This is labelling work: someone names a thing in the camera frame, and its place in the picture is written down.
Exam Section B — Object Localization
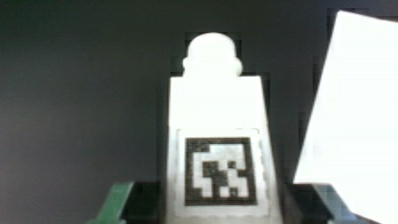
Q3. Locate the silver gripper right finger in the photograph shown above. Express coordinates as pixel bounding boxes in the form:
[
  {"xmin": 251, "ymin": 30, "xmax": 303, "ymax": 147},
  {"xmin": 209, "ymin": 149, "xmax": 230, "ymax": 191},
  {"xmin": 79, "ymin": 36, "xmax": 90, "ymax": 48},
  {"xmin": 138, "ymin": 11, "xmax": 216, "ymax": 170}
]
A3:
[{"xmin": 285, "ymin": 184, "xmax": 381, "ymax": 224}]

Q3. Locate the white sheet with tag markers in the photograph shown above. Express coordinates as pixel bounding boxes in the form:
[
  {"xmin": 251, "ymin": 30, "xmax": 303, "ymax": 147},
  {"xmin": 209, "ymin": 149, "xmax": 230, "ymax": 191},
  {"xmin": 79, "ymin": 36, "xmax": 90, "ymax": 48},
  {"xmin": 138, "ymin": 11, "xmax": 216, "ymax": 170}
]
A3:
[{"xmin": 292, "ymin": 11, "xmax": 398, "ymax": 224}]

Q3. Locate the white table leg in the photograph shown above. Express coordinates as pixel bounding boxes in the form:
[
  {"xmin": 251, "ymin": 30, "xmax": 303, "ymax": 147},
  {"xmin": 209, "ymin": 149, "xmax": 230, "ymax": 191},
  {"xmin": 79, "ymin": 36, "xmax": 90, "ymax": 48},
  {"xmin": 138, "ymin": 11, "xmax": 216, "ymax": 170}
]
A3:
[{"xmin": 164, "ymin": 33, "xmax": 282, "ymax": 224}]

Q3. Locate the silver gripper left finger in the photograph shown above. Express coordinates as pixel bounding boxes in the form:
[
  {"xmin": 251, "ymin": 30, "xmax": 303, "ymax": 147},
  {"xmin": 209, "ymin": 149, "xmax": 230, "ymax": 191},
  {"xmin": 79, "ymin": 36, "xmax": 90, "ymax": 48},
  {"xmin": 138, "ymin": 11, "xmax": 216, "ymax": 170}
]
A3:
[{"xmin": 84, "ymin": 182, "xmax": 159, "ymax": 224}]

